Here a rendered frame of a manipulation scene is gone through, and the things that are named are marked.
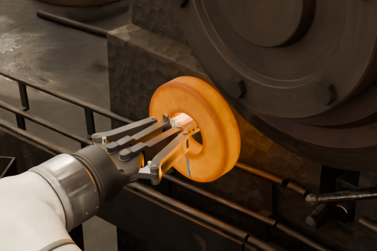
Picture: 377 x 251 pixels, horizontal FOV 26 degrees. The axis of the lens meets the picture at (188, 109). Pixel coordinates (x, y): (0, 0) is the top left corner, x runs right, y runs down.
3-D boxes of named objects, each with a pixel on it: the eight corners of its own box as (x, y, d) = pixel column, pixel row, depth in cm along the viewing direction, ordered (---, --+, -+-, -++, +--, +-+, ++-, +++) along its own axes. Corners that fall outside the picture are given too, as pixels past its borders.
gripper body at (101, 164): (63, 194, 107) (115, 164, 113) (105, 220, 102) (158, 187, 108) (56, 145, 104) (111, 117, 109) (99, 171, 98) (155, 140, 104)
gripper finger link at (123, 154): (116, 152, 105) (123, 156, 104) (179, 119, 112) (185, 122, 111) (118, 177, 107) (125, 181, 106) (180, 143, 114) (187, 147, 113)
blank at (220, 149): (159, 63, 119) (142, 71, 117) (239, 89, 109) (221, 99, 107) (169, 155, 126) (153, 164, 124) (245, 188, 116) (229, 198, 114)
